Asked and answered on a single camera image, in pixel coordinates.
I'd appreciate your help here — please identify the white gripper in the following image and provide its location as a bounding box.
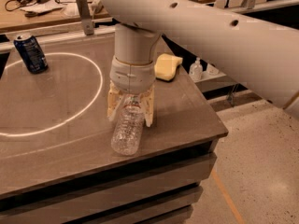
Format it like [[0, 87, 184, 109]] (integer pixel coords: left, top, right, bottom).
[[107, 58, 155, 127]]

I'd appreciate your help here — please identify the clear plastic water bottle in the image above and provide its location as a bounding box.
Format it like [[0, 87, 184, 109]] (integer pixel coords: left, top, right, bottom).
[[111, 95, 145, 156]]

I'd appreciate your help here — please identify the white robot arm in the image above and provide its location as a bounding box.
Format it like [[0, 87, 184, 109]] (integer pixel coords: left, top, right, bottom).
[[102, 0, 299, 119]]

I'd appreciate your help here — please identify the left clear sanitizer bottle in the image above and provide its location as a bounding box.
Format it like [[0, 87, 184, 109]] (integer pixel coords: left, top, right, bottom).
[[189, 58, 203, 82]]

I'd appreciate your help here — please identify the clear sanitizer bottle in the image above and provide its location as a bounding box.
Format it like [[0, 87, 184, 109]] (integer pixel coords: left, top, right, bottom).
[[189, 58, 203, 82], [206, 63, 220, 76]]

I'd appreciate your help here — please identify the right clear sanitizer bottle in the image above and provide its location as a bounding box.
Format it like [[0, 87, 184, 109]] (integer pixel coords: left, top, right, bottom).
[[206, 63, 220, 76]]

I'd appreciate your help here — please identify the yellow sponge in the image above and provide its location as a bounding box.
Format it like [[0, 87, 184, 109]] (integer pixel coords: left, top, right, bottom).
[[154, 53, 183, 81]]

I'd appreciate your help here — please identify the metal railing bar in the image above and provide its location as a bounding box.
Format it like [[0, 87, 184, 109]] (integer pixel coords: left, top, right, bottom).
[[0, 0, 299, 39]]

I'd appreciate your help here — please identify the white power strip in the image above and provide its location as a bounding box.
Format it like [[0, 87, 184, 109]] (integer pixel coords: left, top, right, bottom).
[[91, 0, 103, 13]]

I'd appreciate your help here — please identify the blue soda can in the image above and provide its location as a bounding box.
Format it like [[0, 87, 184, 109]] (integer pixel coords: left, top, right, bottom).
[[13, 34, 48, 74]]

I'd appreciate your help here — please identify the grey metal bracket post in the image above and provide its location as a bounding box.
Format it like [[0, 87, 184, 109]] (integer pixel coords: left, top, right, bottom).
[[76, 0, 94, 35]]

